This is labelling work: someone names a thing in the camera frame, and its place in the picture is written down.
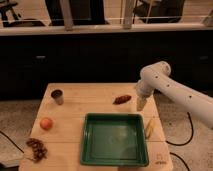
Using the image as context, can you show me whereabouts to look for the black cable left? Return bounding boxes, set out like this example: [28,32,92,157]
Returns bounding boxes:
[0,130,25,154]

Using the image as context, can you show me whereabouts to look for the small metal cup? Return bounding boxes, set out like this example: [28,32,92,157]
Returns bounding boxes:
[51,89,64,105]

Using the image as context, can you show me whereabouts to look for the black chair background left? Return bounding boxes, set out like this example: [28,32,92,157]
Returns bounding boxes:
[0,0,44,27]

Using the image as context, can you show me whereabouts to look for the orange fruit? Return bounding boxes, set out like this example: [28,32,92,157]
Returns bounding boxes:
[40,117,53,130]

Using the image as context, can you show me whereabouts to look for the brown grape bunch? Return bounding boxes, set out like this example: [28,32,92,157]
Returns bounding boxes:
[26,138,48,162]

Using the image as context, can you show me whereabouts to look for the green plastic tray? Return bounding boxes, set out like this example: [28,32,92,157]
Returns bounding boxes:
[80,113,149,167]

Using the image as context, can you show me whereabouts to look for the black cable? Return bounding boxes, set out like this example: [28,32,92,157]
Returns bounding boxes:
[0,130,25,154]
[165,112,195,147]

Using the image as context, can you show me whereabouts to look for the dark low cabinet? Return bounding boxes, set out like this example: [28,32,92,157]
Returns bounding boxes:
[0,31,213,100]

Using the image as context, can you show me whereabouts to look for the dark red pepper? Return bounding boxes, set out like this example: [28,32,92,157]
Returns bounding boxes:
[114,95,131,105]

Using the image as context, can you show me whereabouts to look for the yellow corn cob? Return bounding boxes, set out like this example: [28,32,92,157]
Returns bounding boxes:
[145,118,155,139]

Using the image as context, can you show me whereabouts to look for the black cable right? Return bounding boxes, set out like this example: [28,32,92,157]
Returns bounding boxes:
[165,112,195,147]

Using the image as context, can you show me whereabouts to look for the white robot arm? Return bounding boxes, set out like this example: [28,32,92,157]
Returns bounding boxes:
[135,61,213,130]

